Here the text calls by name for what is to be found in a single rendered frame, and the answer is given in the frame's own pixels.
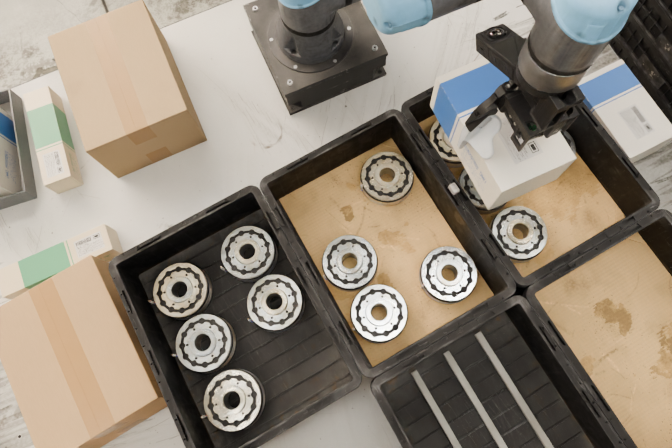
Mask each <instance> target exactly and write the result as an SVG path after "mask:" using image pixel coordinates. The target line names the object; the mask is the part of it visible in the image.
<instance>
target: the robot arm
mask: <svg viewBox="0 0 672 448"><path fill-rule="evenodd" d="M359 1H361V0H278V5H279V10H280V16H279V19H278V22H277V25H276V37H277V42H278V45H279V48H280V49H281V51H282V52H283V53H284V54H285V55H286V56H287V57H288V58H289V59H291V60H293V61H295V62H298V63H301V64H318V63H322V62H324V61H327V60H328V59H330V58H332V57H333V56H334V55H335V54H336V53H337V52H338V51H339V49H340V48H341V46H342V44H343V41H344V25H343V21H342V18H341V16H340V15H339V13H338V12H337V10H338V9H341V8H343V7H346V6H348V5H351V4H354V3H356V2H359ZM480 1H482V0H362V2H363V5H364V6H365V8H366V11H367V15H368V17H369V19H370V21H371V22H372V24H373V25H374V26H375V28H376V29H377V30H378V31H380V32H381V33H383V34H386V35H393V34H396V33H399V32H404V31H407V30H410V29H413V28H416V27H422V26H424V25H426V24H428V23H429V22H430V21H432V20H434V19H437V18H439V17H442V16H444V15H447V14H449V13H452V12H454V11H457V10H459V9H462V8H464V7H467V6H469V5H472V4H474V3H477V2H480ZM521 1H522V3H523V4H524V5H525V6H526V7H527V9H528V10H529V12H530V13H531V15H532V16H533V18H534V20H535V23H534V25H533V27H532V29H531V31H530V33H529V35H528V37H527V39H526V40H525V39H524V38H523V37H521V36H520V35H518V34H517V33H516V32H514V31H513V30H511V29H510V28H509V27H507V26H506V25H505V24H500V25H497V26H493V27H490V28H488V29H486V30H484V31H482V32H479V33H476V51H477V52H478V53H480V54H481V55H482V56H483V57H484V58H485V59H487V60H488V61H489V62H490V63H491V64H493V65H494V66H495V67H496V68H497V69H499V70H500V71H501V72H502V73H503V74H505V75H506V76H507V77H508V78H509V81H506V82H504V83H503V84H501V85H500V86H499V87H498V88H497V89H496V90H495V92H494V93H493V94H492V95H491V96H490V97H489V98H488V99H486V100H485V101H484V102H482V103H481V104H480V105H479V106H478V107H477V108H476V109H475V110H474V111H473V112H472V113H471V115H470V116H469V118H468V119H467V120H466V122H465V125H464V127H463V129H462V131H461V134H460V137H459V141H458V144H457V146H458V148H459V149H461V148H462V147H464V146H465V145H466V144H467V143H469V144H470V145H471V146H472V147H473V148H474V149H475V151H476V152H477V153H478V154H479V155H480V156H481V157H482V158H483V159H490V158H491V157H492V156H493V154H494V147H493V137H494V136H495V135H496V134H497V133H498V132H499V131H500V129H501V127H502V122H501V119H500V117H499V116H497V115H495V114H496V113H497V112H498V109H499V111H500V112H501V113H504V114H505V116H506V118H507V119H508V121H509V123H510V124H511V128H512V129H513V131H514V132H513V134H512V136H511V137H510V138H511V140H512V142H513V143H514V145H515V147H516V149H517V150H518V152H520V151H521V150H522V149H523V147H524V146H525V145H526V143H527V142H528V141H529V140H532V139H535V138H537V137H542V136H543V135H544V136H545V138H549V137H550V136H552V135H555V134H557V133H558V132H559V131H560V129H562V131H563V132H565V131H566V130H567V129H568V128H569V127H570V125H571V124H572V123H573V122H574V121H575V119H576V118H577V117H578V116H579V115H580V114H579V113H578V111H577V109H576V108H575V106H576V105H578V104H580V103H582V102H583V100H584V99H585V98H586V97H585V95H584V94H583V92H582V91H581V89H580V88H579V86H578V85H577V84H578V83H579V82H580V81H581V80H582V78H583V77H584V76H585V74H586V73H587V72H588V70H589V69H590V68H591V66H592V65H593V64H594V62H595V61H596V60H597V58H598V57H599V56H600V54H601V53H602V52H603V50H604V49H605V48H606V46H607V45H608V44H609V42H610V41H611V40H612V39H613V38H614V37H615V36H616V35H617V34H618V33H619V32H620V31H621V30H622V28H623V27H624V25H625V24H626V22H627V19H628V17H629V14H630V13H631V11H632V10H633V8H634V7H635V5H636V3H637V2H638V0H521ZM497 108H498V109H497ZM567 111H568V112H569V114H570V115H569V116H568V115H567V114H566V112H567ZM570 119H571V120H570ZM568 120H570V121H569V122H568V124H567V125H566V122H567V121H568ZM515 135H516V136H517V137H516V136H515ZM517 138H518V139H519V138H522V139H523V143H522V144H520V142H519V141H518V139H517Z"/></svg>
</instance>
